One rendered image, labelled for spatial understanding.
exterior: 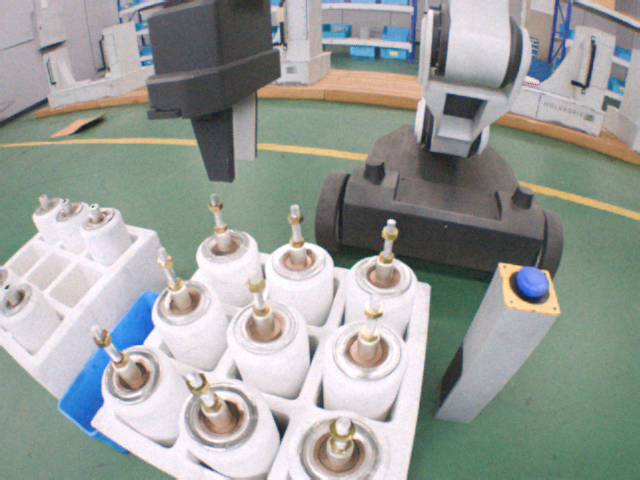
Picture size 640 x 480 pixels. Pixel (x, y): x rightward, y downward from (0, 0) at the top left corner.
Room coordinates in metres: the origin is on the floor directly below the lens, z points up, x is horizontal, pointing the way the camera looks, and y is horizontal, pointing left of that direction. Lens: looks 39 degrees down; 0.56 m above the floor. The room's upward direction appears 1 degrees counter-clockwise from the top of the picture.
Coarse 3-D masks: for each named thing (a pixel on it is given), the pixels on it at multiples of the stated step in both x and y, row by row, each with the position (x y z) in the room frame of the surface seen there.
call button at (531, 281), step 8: (520, 272) 0.22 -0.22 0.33; (528, 272) 0.22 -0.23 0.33; (536, 272) 0.22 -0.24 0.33; (520, 280) 0.21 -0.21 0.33; (528, 280) 0.21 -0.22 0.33; (536, 280) 0.20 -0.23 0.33; (544, 280) 0.20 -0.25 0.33; (520, 288) 0.21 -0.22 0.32; (528, 288) 0.20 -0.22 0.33; (536, 288) 0.19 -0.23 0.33; (544, 288) 0.19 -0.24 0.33; (536, 296) 0.19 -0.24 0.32
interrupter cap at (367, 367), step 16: (336, 336) 0.21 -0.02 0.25; (352, 336) 0.21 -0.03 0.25; (384, 336) 0.20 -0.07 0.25; (336, 352) 0.19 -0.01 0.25; (352, 352) 0.19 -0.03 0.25; (384, 352) 0.18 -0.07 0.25; (400, 352) 0.18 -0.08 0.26; (352, 368) 0.17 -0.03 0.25; (368, 368) 0.17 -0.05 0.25; (384, 368) 0.16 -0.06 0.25
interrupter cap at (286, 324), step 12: (240, 312) 0.24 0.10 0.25; (276, 312) 0.24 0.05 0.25; (288, 312) 0.24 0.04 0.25; (240, 324) 0.22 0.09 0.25; (252, 324) 0.23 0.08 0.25; (276, 324) 0.23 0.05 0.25; (288, 324) 0.22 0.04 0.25; (240, 336) 0.21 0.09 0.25; (252, 336) 0.21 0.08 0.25; (264, 336) 0.21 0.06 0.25; (276, 336) 0.21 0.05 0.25; (288, 336) 0.21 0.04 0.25; (252, 348) 0.19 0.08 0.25; (264, 348) 0.19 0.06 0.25; (276, 348) 0.19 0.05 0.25
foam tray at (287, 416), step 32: (416, 320) 0.28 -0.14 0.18; (320, 352) 0.23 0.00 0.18; (416, 352) 0.22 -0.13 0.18; (320, 384) 0.19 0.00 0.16; (416, 384) 0.18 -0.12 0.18; (96, 416) 0.11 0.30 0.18; (288, 416) 0.14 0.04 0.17; (416, 416) 0.13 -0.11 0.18; (128, 448) 0.07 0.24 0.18; (160, 448) 0.08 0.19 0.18
